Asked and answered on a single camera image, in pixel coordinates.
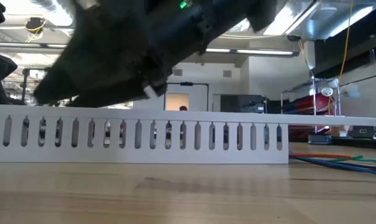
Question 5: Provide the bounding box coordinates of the black aluminium table frame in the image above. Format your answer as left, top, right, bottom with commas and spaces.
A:
330, 136, 376, 149

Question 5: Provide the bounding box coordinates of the black cable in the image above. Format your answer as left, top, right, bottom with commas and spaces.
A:
311, 160, 376, 173

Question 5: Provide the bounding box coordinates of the ceiling cord reel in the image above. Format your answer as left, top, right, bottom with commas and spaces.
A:
24, 17, 48, 44

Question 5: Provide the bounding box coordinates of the yellow hanging cord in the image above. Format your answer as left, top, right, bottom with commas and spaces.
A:
339, 0, 355, 82

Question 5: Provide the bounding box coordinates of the coloured wire bundle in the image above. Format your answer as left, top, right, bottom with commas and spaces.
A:
288, 156, 376, 179

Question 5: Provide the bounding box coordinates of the long ceiling light fixture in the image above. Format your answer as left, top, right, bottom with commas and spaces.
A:
236, 48, 300, 57

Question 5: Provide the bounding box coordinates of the dark equipment cabinet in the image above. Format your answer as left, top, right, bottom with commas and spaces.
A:
220, 94, 268, 114

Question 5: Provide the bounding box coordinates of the cardboard box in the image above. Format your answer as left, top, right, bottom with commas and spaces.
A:
329, 125, 354, 138

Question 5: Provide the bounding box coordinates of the black equipment case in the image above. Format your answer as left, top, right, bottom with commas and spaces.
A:
352, 125, 376, 139

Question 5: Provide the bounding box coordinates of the wire shelf with red bins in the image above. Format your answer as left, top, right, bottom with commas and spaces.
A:
280, 77, 346, 138

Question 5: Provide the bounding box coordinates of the black background gantry frame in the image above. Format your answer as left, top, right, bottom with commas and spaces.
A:
21, 67, 47, 105
163, 82, 210, 112

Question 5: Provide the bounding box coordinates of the tan door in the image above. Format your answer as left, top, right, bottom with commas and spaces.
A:
165, 93, 190, 112

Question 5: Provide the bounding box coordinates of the white slotted cable duct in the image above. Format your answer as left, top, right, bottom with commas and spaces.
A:
0, 112, 290, 165

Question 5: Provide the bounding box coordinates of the large ceiling light panel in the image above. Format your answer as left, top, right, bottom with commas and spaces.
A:
264, 0, 371, 41

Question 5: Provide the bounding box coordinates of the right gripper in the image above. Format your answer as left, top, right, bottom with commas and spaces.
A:
34, 0, 213, 108

